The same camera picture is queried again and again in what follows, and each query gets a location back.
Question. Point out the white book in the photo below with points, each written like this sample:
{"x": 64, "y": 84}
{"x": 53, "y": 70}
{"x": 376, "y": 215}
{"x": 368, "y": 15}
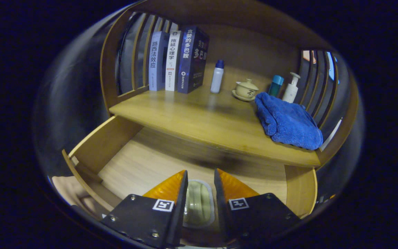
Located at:
{"x": 173, "y": 62}

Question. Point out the black backdrop cloth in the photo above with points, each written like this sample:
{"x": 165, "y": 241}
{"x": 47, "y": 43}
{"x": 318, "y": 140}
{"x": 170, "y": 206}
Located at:
{"x": 67, "y": 97}

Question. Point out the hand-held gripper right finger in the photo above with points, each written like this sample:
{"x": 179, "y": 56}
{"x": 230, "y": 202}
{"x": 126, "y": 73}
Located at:
{"x": 221, "y": 211}

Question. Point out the beige lidded teacup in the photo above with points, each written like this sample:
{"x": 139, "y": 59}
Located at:
{"x": 245, "y": 90}

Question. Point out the white pump bottle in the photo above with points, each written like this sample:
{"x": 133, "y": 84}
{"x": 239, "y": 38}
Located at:
{"x": 290, "y": 91}

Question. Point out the dark blue book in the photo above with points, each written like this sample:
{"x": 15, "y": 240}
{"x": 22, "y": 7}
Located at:
{"x": 190, "y": 58}

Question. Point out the wooden countertop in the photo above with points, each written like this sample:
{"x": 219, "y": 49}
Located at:
{"x": 199, "y": 117}

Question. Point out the teal cylinder bottle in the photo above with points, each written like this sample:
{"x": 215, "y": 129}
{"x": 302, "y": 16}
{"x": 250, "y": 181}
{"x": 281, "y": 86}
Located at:
{"x": 275, "y": 86}

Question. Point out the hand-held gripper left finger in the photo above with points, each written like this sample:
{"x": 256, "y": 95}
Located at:
{"x": 180, "y": 214}

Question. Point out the folded blue towel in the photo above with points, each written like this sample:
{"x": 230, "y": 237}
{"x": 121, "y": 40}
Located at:
{"x": 288, "y": 124}

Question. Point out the light blue book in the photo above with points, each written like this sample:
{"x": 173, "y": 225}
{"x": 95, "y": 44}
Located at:
{"x": 155, "y": 62}

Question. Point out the white bottle with blue cap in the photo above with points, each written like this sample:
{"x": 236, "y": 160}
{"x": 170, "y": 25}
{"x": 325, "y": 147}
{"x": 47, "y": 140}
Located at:
{"x": 217, "y": 79}

